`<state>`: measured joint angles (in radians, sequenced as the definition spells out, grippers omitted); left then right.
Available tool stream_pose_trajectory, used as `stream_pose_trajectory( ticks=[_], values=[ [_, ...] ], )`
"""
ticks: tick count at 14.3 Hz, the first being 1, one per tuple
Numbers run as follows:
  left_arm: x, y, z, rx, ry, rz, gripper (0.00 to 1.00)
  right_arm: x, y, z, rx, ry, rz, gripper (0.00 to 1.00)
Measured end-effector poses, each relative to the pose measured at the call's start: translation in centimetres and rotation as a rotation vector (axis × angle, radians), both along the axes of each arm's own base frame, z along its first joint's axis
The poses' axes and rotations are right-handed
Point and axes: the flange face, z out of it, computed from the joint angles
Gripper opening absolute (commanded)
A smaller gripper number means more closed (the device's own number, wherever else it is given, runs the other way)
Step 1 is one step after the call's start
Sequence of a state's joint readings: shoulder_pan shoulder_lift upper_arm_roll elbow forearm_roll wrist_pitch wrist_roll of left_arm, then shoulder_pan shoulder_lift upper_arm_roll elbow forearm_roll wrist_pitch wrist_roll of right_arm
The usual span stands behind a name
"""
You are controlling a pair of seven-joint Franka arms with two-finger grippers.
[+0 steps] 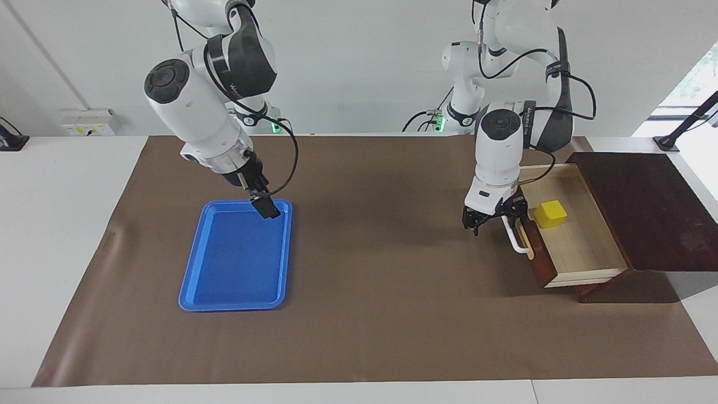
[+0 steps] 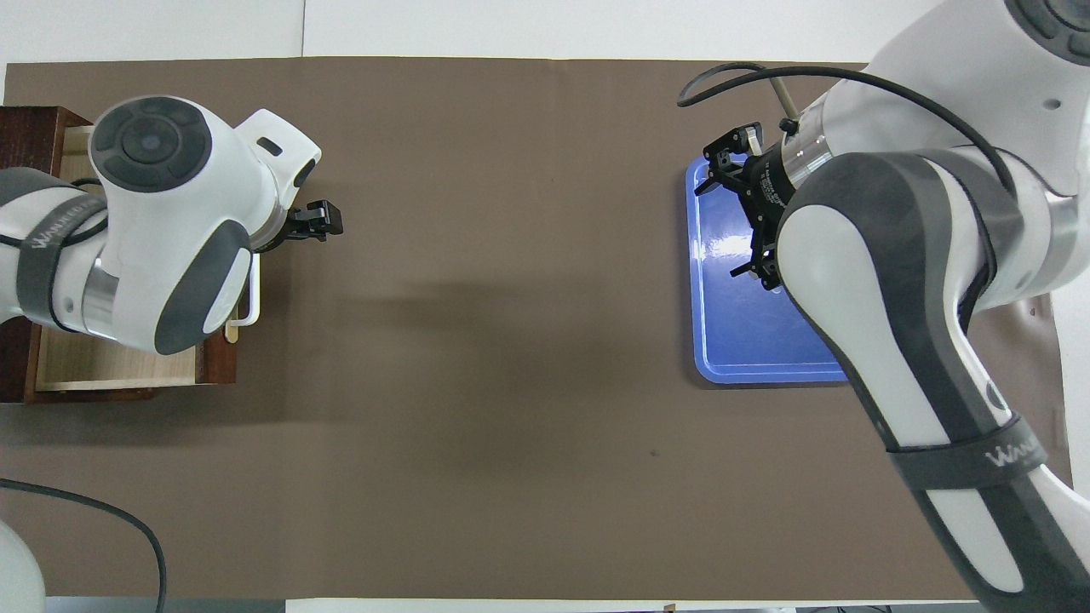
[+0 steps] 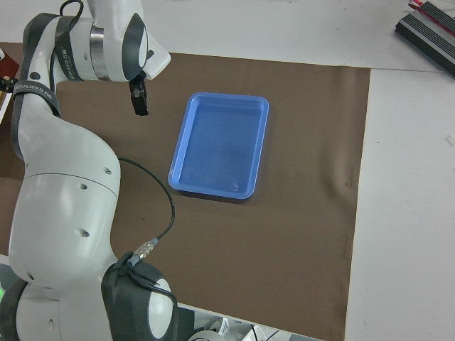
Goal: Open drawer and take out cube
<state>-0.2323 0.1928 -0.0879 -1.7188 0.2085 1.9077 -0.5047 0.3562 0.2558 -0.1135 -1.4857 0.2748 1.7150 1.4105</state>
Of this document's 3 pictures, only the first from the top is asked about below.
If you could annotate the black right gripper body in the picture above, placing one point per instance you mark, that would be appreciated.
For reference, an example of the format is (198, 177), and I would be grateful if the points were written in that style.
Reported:
(244, 171)

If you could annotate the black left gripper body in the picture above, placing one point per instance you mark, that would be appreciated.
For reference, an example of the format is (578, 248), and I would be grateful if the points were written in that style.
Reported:
(496, 212)

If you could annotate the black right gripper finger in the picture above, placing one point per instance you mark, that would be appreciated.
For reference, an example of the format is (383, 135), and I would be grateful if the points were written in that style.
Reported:
(258, 186)
(268, 207)

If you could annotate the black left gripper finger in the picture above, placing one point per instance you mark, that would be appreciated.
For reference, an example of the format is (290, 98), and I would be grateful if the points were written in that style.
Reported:
(474, 219)
(519, 210)

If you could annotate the yellow cube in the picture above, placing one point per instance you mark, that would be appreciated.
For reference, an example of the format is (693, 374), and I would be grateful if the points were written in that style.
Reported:
(551, 215)

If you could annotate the dark wooden drawer cabinet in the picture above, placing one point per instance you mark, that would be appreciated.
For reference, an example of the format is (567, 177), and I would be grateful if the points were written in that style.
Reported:
(650, 207)
(583, 247)

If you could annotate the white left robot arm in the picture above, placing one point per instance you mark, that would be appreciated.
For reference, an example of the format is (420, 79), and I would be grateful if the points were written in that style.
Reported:
(502, 146)

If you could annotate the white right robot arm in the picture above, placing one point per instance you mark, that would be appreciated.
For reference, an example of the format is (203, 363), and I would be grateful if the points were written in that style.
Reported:
(196, 112)

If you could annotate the blue plastic tray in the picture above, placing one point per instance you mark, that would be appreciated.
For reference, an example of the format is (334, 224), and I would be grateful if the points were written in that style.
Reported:
(238, 264)

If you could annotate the brown paper table mat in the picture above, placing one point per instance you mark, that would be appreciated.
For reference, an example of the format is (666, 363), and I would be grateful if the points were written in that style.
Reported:
(392, 280)

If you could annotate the white wall socket box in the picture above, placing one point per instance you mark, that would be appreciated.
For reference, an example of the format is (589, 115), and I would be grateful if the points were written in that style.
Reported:
(87, 123)

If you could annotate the black camera stand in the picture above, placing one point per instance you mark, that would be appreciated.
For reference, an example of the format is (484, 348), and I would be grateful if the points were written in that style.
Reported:
(687, 124)

